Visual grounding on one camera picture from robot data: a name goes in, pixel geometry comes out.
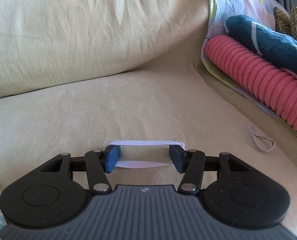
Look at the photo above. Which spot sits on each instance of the pastel printed sheet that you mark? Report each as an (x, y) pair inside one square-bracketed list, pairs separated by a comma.
[(228, 0)]

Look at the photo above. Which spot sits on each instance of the pink ribbed bolster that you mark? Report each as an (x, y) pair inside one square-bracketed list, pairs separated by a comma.
[(258, 77)]

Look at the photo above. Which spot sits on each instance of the cream sofa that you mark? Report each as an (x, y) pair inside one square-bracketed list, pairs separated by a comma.
[(138, 100)]

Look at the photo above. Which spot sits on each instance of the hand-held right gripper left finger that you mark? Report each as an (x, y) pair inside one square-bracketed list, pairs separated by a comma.
[(112, 158)]

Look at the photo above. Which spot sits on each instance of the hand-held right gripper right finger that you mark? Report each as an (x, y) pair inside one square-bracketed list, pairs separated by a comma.
[(176, 158)]

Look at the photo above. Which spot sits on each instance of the beige elastic band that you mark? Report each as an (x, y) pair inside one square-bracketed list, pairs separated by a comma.
[(251, 132)]

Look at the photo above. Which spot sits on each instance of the teal blanket with white stripes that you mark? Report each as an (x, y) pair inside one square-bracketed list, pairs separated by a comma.
[(271, 40)]

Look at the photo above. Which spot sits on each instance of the white elastic band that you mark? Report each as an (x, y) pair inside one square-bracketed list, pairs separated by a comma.
[(143, 142)]

